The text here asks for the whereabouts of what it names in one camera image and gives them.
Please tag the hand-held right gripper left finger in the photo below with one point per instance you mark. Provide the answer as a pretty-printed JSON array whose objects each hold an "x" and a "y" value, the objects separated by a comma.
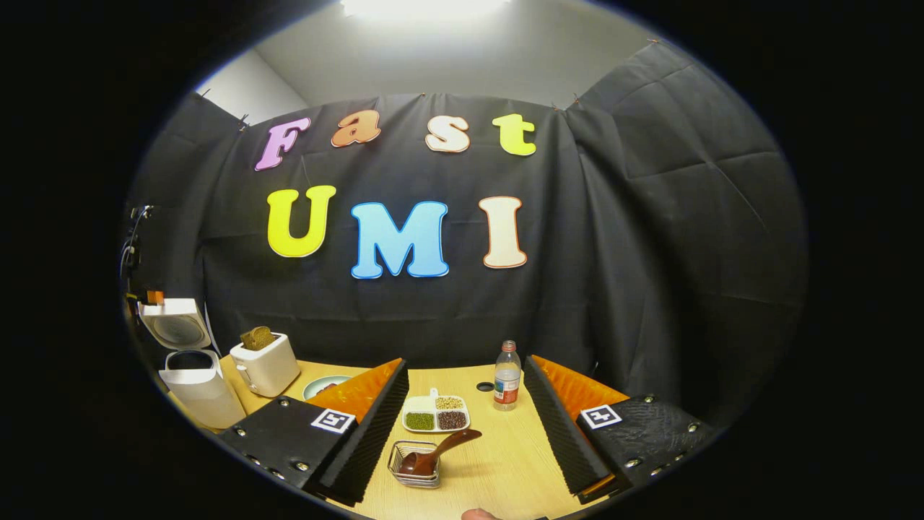
[{"x": 372, "y": 433}]

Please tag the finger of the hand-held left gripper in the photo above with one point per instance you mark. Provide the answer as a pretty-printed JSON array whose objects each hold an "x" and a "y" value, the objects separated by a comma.
[{"x": 155, "y": 297}]

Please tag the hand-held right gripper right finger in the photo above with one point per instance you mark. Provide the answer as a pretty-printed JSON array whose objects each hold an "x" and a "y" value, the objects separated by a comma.
[{"x": 556, "y": 433}]

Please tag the white divided rice dish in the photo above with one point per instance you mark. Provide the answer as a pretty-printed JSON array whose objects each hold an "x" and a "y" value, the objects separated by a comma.
[{"x": 419, "y": 403}]

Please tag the brown wooden spoon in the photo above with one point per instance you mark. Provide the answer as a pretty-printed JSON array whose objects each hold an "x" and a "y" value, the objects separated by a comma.
[{"x": 440, "y": 451}]

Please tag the white rice cooker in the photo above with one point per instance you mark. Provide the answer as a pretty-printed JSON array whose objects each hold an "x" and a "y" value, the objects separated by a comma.
[{"x": 206, "y": 397}]

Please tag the green mung beans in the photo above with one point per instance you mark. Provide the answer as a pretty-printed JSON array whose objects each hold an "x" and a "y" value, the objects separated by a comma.
[{"x": 419, "y": 421}]

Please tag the red meat slices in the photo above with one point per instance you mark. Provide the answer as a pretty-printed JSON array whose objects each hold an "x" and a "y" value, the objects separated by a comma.
[{"x": 325, "y": 388}]

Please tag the clear plastic water bottle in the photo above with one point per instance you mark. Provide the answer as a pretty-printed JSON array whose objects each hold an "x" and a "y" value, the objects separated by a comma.
[{"x": 507, "y": 386}]

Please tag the pale green plate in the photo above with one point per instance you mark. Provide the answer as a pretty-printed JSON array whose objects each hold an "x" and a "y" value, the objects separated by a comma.
[{"x": 317, "y": 380}]

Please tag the dark red beans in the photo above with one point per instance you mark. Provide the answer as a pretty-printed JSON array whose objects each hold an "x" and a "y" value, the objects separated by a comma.
[{"x": 452, "y": 420}]

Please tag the yellow soybeans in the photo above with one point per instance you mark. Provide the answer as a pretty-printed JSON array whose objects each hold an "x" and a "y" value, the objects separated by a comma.
[{"x": 449, "y": 402}]

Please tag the brown bread slices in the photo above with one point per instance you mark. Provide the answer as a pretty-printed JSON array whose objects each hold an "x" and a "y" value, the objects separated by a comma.
[{"x": 258, "y": 338}]

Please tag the white toaster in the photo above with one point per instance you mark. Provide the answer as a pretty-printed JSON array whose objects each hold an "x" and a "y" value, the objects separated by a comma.
[{"x": 271, "y": 372}]

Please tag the black backdrop cloth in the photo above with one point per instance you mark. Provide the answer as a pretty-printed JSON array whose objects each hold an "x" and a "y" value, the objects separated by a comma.
[{"x": 650, "y": 217}]

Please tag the ceiling light panel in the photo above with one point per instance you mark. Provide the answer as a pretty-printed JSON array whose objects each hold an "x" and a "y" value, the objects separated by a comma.
[{"x": 426, "y": 7}]

